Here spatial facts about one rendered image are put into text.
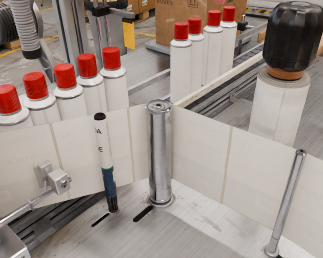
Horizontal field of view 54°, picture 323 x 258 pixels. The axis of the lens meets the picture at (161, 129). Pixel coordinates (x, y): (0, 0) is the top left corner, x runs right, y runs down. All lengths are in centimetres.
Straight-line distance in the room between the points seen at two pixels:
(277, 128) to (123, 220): 30
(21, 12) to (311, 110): 76
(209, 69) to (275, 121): 37
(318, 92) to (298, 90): 54
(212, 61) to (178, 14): 41
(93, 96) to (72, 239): 25
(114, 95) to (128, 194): 19
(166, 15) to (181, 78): 54
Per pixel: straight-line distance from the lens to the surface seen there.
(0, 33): 163
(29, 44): 62
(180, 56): 75
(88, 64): 57
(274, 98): 54
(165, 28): 130
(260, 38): 148
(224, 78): 90
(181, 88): 79
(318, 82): 116
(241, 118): 78
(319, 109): 99
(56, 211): 61
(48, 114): 54
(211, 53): 87
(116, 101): 63
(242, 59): 113
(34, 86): 53
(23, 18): 61
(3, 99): 50
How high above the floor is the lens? 129
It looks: 34 degrees down
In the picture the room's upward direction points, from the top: 1 degrees counter-clockwise
